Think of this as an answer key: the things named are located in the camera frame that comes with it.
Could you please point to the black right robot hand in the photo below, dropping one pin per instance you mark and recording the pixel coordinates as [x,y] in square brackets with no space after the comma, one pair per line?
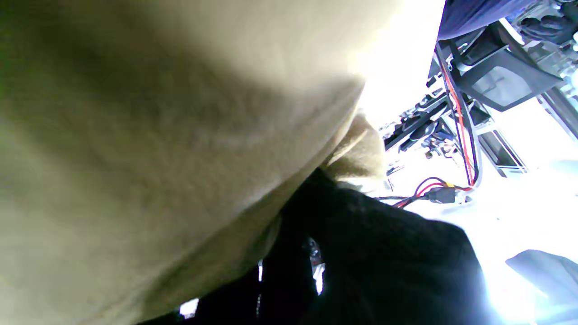
[384,271]

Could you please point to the brown pillowcase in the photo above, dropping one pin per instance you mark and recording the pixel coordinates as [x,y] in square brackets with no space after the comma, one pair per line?
[158,135]

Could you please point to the blue cloth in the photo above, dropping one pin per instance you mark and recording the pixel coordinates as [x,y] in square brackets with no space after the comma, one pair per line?
[478,16]

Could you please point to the black metal stand frame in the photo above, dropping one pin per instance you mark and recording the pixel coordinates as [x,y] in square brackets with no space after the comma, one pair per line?
[501,76]

